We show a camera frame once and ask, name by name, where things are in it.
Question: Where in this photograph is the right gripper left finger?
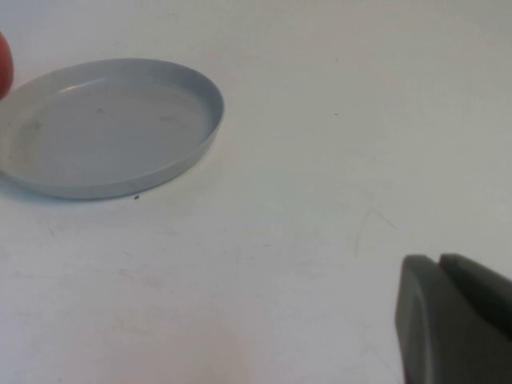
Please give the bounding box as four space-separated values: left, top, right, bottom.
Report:
394 254 512 384

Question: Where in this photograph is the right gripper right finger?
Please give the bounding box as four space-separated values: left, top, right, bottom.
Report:
438 253 512 342

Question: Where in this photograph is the red apple small yellow spot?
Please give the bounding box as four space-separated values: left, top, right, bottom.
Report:
0 31 15 99

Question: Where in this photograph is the grey-blue round plate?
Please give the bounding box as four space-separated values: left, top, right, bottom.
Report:
0 58 225 200

